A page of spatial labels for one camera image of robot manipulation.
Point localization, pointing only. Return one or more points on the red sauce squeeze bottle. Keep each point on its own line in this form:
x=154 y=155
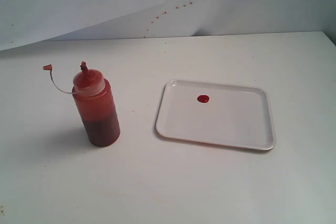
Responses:
x=93 y=97

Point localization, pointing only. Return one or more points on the red sauce blob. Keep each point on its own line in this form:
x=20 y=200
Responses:
x=203 y=98

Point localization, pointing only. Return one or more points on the white rectangular plastic tray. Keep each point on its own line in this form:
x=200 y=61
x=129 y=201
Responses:
x=235 y=116

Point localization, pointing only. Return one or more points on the white paper backdrop sheet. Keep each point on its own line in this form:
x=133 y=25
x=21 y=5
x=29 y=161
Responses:
x=78 y=3

